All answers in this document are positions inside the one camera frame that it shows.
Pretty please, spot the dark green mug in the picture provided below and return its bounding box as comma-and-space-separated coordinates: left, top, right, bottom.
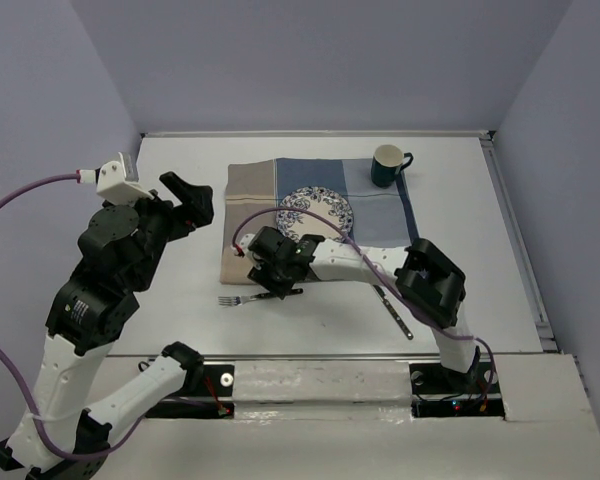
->
370, 144, 414, 188

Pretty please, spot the steak knife dark handle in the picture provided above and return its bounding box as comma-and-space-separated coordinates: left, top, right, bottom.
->
373, 285, 414, 340

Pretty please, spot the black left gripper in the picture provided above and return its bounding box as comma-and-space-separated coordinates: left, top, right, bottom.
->
117, 169, 218, 287

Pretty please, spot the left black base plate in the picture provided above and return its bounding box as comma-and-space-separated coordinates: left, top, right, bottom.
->
145, 363, 235, 420

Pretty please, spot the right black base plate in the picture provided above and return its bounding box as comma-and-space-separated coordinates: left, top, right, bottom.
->
409, 362, 505, 419

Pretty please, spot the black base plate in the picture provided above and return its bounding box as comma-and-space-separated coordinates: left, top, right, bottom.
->
145, 363, 235, 420
409, 362, 505, 419

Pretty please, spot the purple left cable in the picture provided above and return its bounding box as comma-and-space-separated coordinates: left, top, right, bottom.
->
0, 170, 146, 460

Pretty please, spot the blue beige checked placemat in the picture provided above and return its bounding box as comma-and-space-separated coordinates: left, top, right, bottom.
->
220, 158, 418, 285

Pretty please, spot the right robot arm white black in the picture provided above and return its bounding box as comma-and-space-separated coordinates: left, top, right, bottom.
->
238, 227, 480, 392

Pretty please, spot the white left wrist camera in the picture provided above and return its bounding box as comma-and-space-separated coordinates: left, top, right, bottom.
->
96, 152, 153, 206

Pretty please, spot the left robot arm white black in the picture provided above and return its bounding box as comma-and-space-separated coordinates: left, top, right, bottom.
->
0, 172, 214, 479

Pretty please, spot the blue floral plate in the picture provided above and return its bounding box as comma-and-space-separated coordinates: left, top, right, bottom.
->
275, 186, 354, 242

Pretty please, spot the silver fork dark handle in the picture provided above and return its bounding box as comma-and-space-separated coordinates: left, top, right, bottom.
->
217, 292, 276, 307

